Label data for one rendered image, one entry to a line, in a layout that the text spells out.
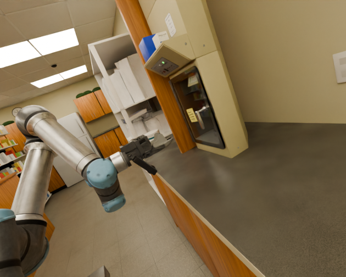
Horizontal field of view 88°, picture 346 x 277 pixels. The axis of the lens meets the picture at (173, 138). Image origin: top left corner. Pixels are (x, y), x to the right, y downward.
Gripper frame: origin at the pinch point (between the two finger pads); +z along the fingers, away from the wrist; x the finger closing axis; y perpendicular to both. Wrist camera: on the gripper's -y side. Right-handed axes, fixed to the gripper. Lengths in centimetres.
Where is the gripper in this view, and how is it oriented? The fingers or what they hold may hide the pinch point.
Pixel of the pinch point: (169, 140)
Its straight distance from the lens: 76.6
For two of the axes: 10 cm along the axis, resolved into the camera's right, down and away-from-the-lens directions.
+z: 8.5, -4.5, 2.9
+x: -3.7, -1.0, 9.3
